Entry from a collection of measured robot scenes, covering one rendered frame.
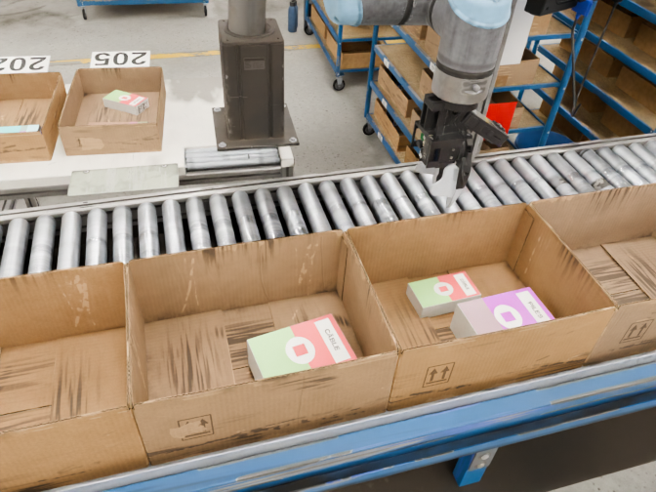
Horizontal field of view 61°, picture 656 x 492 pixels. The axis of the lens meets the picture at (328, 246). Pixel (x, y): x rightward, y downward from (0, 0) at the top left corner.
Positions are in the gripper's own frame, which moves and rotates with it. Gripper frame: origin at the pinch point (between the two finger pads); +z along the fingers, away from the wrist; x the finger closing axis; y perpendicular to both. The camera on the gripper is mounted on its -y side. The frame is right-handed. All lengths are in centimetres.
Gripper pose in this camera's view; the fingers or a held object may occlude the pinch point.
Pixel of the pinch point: (445, 191)
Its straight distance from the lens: 107.5
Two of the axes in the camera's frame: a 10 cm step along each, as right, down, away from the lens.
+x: 2.8, 6.6, -7.0
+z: -0.6, 7.4, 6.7
